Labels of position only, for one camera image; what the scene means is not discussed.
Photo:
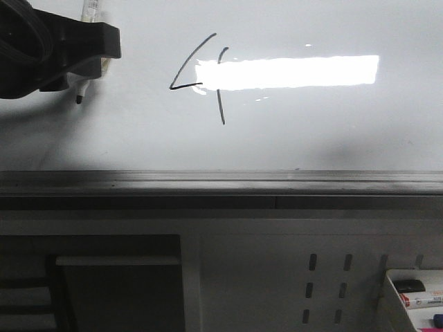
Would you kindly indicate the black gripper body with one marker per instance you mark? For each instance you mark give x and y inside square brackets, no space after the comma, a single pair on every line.
[27,49]

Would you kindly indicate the white pegboard panel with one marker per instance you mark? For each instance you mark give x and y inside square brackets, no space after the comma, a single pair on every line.
[269,270]

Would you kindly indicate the dark cabinet with white shelf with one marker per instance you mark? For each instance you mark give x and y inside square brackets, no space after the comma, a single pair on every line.
[91,283]

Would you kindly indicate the white marker tray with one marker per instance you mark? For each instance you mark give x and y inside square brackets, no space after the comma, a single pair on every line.
[420,310]

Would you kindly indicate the red-capped white marker in tray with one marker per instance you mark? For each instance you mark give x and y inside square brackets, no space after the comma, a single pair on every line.
[413,301]

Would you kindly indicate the white whiteboard with aluminium frame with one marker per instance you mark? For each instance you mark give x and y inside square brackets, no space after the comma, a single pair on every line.
[267,101]

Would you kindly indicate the blue marker in tray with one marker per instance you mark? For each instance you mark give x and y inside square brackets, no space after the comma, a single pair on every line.
[438,321]

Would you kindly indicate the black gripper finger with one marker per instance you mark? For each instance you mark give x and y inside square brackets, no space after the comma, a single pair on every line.
[84,42]
[90,71]

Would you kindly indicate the pink object in tray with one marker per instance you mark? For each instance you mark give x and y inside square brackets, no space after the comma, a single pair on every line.
[432,329]

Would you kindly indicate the white black-tipped whiteboard marker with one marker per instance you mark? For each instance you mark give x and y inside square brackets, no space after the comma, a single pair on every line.
[91,13]

